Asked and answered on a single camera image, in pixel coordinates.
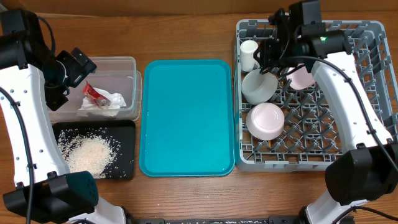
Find pale green cup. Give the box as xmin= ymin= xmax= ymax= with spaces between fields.
xmin=240 ymin=40 xmax=259 ymax=72

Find red foil snack wrapper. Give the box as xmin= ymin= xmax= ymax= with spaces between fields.
xmin=83 ymin=82 xmax=111 ymax=107

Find grey bowl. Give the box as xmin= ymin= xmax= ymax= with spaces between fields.
xmin=242 ymin=69 xmax=278 ymax=105

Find pink plate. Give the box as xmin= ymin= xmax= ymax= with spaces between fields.
xmin=286 ymin=64 xmax=316 ymax=90

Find white napkin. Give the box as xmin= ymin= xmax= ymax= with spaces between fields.
xmin=78 ymin=88 xmax=126 ymax=117

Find pink bowl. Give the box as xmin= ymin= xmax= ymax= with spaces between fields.
xmin=246 ymin=103 xmax=285 ymax=141

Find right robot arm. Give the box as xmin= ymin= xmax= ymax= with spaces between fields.
xmin=254 ymin=1 xmax=397 ymax=223

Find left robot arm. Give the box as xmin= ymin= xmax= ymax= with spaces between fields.
xmin=1 ymin=9 xmax=134 ymax=223

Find grey dishwasher rack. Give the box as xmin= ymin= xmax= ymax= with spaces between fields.
xmin=234 ymin=19 xmax=397 ymax=172

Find clear plastic bin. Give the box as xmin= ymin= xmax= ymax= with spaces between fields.
xmin=49 ymin=57 xmax=142 ymax=123

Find black plastic tray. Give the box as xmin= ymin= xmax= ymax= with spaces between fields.
xmin=52 ymin=119 xmax=137 ymax=180

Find white rice leftovers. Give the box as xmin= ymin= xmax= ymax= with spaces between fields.
xmin=57 ymin=127 xmax=135 ymax=179

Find teal serving tray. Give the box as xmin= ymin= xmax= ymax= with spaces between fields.
xmin=139 ymin=59 xmax=235 ymax=177

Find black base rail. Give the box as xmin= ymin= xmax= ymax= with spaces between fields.
xmin=133 ymin=215 xmax=300 ymax=224

